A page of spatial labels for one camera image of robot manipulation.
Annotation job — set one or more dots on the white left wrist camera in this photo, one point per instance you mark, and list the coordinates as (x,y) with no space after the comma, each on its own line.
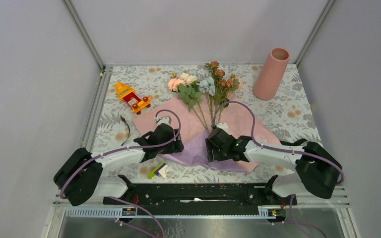
(164,120)

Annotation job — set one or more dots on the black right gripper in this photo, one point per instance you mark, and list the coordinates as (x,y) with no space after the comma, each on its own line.
(211,146)

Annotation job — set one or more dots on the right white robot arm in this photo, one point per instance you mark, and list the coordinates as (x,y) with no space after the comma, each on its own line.
(313,170)

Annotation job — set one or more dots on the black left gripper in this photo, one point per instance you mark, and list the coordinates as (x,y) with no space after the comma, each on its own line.
(176,146)

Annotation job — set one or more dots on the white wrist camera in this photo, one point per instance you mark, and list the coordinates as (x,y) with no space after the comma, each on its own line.
(222,125)
(164,120)

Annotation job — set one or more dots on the pink wrapping paper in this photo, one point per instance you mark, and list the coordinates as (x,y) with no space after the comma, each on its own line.
(177,106)

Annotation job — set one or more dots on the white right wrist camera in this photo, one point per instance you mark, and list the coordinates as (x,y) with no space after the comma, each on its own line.
(222,125)

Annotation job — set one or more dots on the green purple white toy block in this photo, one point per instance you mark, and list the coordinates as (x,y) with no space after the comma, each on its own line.
(160,171)

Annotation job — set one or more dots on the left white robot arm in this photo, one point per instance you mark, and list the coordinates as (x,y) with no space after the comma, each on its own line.
(81,176)

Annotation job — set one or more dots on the blue hydrangea flower stem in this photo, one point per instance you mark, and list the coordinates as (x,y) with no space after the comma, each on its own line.
(202,89)

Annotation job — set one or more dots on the black ribbon with gold letters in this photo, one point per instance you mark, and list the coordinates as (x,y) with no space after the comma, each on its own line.
(126,129)

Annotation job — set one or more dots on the purple paper flower bouquet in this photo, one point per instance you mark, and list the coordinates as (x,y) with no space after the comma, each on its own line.
(195,153)

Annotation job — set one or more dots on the floral patterned table mat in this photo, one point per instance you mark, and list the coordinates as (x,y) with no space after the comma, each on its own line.
(288,114)

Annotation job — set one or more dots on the orange rose flower stem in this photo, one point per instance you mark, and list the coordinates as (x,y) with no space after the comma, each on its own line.
(224,86)

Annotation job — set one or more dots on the pink flower stem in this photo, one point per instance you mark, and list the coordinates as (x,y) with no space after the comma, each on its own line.
(176,81)

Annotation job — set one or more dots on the pink cylindrical vase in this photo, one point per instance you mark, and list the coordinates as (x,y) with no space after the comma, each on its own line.
(270,76)

